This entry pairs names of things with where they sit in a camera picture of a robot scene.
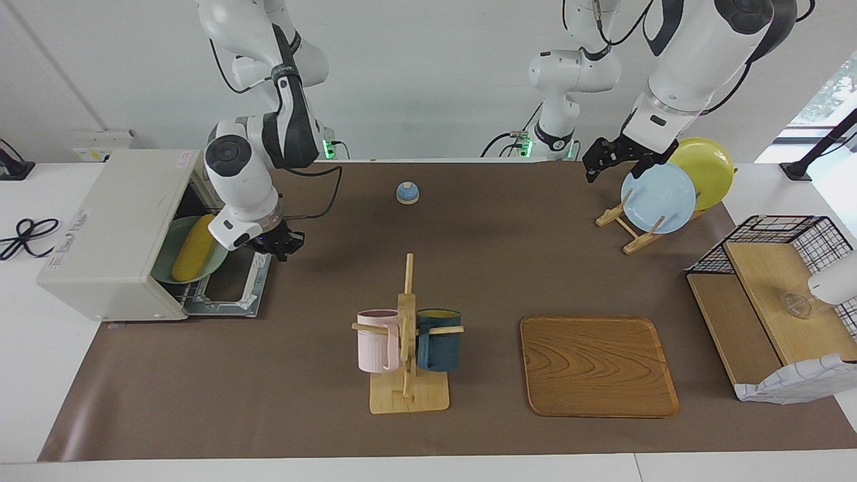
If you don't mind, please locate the white rounded device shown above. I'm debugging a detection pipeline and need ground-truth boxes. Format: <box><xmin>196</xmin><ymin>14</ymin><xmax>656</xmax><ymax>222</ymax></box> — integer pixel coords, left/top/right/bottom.
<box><xmin>807</xmin><ymin>251</ymin><xmax>857</xmax><ymax>307</ymax></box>

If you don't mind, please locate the pink mug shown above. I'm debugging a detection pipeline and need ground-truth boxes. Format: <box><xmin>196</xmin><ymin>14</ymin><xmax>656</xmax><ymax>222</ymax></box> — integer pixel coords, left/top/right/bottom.
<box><xmin>356</xmin><ymin>309</ymin><xmax>401</xmax><ymax>374</ymax></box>

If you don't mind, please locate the wire and wood shelf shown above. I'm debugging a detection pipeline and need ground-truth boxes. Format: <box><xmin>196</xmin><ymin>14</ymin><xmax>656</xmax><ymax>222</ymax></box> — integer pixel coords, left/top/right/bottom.
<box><xmin>686</xmin><ymin>215</ymin><xmax>857</xmax><ymax>402</ymax></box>

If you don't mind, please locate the dark teal mug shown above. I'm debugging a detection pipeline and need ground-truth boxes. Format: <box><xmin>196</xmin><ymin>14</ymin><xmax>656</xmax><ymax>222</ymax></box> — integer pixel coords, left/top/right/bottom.
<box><xmin>416</xmin><ymin>309</ymin><xmax>462</xmax><ymax>372</ymax></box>

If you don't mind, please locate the white wall socket box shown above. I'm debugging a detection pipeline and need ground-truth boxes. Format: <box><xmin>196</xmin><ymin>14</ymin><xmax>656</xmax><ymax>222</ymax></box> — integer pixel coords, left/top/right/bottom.
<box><xmin>74</xmin><ymin>131</ymin><xmax>135</xmax><ymax>163</ymax></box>

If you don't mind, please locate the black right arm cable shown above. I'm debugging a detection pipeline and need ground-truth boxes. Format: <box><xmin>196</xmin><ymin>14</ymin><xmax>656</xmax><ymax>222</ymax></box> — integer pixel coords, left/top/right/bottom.
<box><xmin>278</xmin><ymin>164</ymin><xmax>343</xmax><ymax>222</ymax></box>

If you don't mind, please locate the white checked cloth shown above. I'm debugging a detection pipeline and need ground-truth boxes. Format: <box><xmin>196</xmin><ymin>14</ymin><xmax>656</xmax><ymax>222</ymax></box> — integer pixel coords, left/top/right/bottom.
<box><xmin>734</xmin><ymin>353</ymin><xmax>857</xmax><ymax>404</ymax></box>

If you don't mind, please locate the glass oven door with handle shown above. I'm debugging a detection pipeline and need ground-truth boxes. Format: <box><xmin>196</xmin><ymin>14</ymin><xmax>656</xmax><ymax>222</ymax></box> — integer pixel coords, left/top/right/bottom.
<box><xmin>184</xmin><ymin>251</ymin><xmax>273</xmax><ymax>317</ymax></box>

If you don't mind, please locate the pale green plate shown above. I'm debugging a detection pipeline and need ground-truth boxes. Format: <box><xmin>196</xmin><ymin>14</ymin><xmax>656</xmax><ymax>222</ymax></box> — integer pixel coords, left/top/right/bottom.
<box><xmin>151</xmin><ymin>216</ymin><xmax>228</xmax><ymax>285</ymax></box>

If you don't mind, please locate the wooden plate rack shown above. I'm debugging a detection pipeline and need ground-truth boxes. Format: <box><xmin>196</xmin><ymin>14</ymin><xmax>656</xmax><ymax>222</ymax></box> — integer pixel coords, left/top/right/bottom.
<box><xmin>596</xmin><ymin>187</ymin><xmax>710</xmax><ymax>255</ymax></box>

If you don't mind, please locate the small clear glass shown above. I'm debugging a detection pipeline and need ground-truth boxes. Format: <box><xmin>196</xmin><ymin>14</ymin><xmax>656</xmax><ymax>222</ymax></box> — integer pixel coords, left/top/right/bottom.
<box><xmin>777</xmin><ymin>288</ymin><xmax>814</xmax><ymax>319</ymax></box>

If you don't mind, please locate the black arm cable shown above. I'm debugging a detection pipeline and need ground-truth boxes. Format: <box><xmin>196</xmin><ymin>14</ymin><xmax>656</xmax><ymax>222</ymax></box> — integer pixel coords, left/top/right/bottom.
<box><xmin>278</xmin><ymin>164</ymin><xmax>343</xmax><ymax>222</ymax></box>
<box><xmin>562</xmin><ymin>0</ymin><xmax>814</xmax><ymax>116</ymax></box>

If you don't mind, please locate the wooden mug tree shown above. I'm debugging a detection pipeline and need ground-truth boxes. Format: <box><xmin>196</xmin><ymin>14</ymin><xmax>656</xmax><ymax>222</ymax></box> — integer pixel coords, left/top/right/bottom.
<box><xmin>352</xmin><ymin>253</ymin><xmax>465</xmax><ymax>414</ymax></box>

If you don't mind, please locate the beige toaster oven housing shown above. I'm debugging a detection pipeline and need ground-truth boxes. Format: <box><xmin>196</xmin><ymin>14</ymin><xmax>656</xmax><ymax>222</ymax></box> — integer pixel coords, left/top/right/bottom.
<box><xmin>37</xmin><ymin>149</ymin><xmax>228</xmax><ymax>322</ymax></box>

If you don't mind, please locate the metal oven wire rack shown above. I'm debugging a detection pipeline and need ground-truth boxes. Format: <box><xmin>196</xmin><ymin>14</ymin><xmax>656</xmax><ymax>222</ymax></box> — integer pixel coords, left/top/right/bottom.
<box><xmin>157</xmin><ymin>271</ymin><xmax>228</xmax><ymax>303</ymax></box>

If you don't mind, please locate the light blue plate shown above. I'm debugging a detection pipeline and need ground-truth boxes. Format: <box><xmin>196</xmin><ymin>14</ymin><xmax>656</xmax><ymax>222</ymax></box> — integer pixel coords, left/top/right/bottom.
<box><xmin>621</xmin><ymin>163</ymin><xmax>697</xmax><ymax>234</ymax></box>

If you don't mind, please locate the black stand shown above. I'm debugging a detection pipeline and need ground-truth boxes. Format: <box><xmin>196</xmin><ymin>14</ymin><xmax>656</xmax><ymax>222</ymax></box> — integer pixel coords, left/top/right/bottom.
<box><xmin>780</xmin><ymin>107</ymin><xmax>857</xmax><ymax>181</ymax></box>

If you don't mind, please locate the yellow plate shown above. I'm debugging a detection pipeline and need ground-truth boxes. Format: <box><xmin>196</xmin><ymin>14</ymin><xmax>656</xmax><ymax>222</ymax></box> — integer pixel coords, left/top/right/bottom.
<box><xmin>668</xmin><ymin>137</ymin><xmax>735</xmax><ymax>211</ymax></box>

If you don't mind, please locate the yellow corn cob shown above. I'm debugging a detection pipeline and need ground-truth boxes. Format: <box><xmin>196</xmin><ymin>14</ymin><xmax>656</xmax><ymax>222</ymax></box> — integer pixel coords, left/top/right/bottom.
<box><xmin>172</xmin><ymin>214</ymin><xmax>216</xmax><ymax>283</ymax></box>

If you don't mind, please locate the brown wooden tray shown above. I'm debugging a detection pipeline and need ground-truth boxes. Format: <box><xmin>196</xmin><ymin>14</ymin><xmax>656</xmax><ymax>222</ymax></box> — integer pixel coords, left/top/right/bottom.
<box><xmin>520</xmin><ymin>316</ymin><xmax>680</xmax><ymax>419</ymax></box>

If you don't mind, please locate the coiled black cable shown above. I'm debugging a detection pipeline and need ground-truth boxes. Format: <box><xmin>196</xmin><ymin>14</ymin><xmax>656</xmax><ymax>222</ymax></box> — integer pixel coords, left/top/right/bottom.
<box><xmin>0</xmin><ymin>218</ymin><xmax>61</xmax><ymax>261</ymax></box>

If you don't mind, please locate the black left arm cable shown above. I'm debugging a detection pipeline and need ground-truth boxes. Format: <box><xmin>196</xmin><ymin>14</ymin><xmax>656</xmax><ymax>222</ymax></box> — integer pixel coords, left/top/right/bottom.
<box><xmin>562</xmin><ymin>0</ymin><xmax>814</xmax><ymax>116</ymax></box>

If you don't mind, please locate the brown table mat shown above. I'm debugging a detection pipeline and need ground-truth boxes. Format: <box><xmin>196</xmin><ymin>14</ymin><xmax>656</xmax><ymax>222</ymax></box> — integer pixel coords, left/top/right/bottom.
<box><xmin>38</xmin><ymin>161</ymin><xmax>857</xmax><ymax>463</ymax></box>

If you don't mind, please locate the black clamp base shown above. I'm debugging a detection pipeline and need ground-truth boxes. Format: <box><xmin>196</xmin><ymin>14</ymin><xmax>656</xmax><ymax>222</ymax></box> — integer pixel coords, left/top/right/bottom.
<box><xmin>0</xmin><ymin>139</ymin><xmax>35</xmax><ymax>181</ymax></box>

